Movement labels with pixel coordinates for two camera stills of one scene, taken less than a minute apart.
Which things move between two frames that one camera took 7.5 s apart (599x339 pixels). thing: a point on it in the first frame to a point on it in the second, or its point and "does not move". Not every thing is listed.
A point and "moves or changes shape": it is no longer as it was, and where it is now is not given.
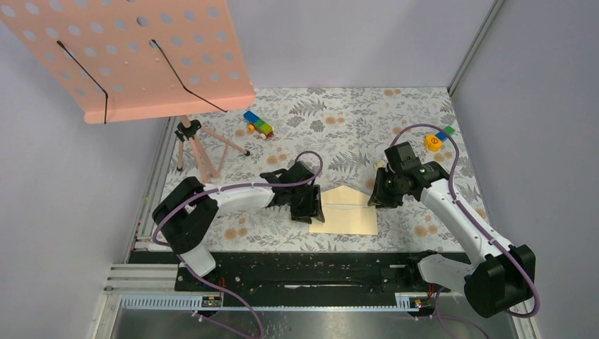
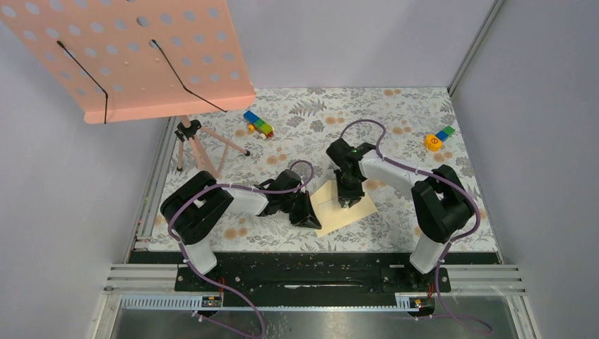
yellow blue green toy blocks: [433, 142] does not move
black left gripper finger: [302, 204] does not move
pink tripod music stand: [130, 60] does not move
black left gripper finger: [318, 205] to [311, 221]
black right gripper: [379, 197] to [345, 195]
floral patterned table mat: [271, 131] does not move
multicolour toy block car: [264, 129] does not move
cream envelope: [347, 212] moves or changes shape
